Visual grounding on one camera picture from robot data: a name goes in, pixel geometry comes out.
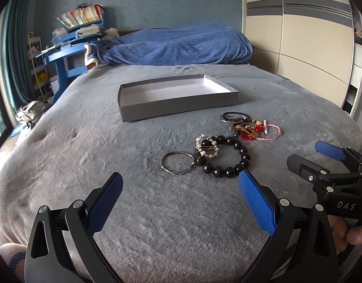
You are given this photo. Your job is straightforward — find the pink string bracelet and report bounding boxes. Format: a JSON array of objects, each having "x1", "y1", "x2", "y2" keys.
[{"x1": 256, "y1": 123, "x2": 282, "y2": 141}]

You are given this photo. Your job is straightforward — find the pearl hair pin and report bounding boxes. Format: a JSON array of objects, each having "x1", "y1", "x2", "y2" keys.
[{"x1": 263, "y1": 120, "x2": 268, "y2": 136}]

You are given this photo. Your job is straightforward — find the red bead bracelet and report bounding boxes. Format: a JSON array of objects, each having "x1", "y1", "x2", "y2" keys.
[{"x1": 239, "y1": 121, "x2": 265, "y2": 141}]

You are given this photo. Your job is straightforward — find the black bead bracelet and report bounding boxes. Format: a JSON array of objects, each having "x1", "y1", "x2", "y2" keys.
[{"x1": 194, "y1": 135, "x2": 252, "y2": 179}]

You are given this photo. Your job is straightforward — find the black hair tie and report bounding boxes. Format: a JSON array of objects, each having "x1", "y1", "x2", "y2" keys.
[{"x1": 221, "y1": 111, "x2": 248, "y2": 123}]

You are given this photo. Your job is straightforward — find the silver metal bangle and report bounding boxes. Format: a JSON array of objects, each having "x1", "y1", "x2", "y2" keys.
[{"x1": 160, "y1": 151, "x2": 195, "y2": 176}]

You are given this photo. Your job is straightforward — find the right hand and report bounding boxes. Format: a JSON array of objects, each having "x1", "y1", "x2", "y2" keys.
[{"x1": 328, "y1": 215, "x2": 362, "y2": 254}]

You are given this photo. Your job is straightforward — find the grey bed cover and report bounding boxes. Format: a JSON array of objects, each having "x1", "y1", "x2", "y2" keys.
[{"x1": 0, "y1": 65, "x2": 362, "y2": 282}]

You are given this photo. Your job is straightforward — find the beige wardrobe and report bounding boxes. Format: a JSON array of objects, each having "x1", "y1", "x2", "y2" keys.
[{"x1": 242, "y1": 0, "x2": 354, "y2": 107}]

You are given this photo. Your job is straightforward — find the white bag on floor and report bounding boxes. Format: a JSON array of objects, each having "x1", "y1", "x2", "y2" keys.
[{"x1": 16, "y1": 100, "x2": 49, "y2": 125}]

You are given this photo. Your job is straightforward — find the grey cardboard tray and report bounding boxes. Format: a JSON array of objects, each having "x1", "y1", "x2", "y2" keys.
[{"x1": 118, "y1": 74, "x2": 238, "y2": 122}]

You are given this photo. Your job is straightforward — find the blue blanket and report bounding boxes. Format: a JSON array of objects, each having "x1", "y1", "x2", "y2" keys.
[{"x1": 85, "y1": 23, "x2": 253, "y2": 66}]

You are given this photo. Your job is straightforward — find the teal curtain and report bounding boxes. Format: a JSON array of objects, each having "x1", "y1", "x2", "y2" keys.
[{"x1": 0, "y1": 0, "x2": 35, "y2": 110}]

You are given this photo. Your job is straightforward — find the blue desk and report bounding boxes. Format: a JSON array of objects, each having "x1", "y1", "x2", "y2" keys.
[{"x1": 37, "y1": 15, "x2": 106, "y2": 103}]

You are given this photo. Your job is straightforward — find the white shelf rack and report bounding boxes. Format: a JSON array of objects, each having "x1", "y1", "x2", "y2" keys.
[{"x1": 27, "y1": 32, "x2": 53, "y2": 102}]

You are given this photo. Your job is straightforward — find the row of books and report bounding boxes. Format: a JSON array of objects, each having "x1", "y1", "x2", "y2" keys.
[{"x1": 57, "y1": 4, "x2": 105, "y2": 30}]

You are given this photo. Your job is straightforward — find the silver key ring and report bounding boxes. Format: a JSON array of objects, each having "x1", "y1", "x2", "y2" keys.
[{"x1": 218, "y1": 114, "x2": 244, "y2": 125}]

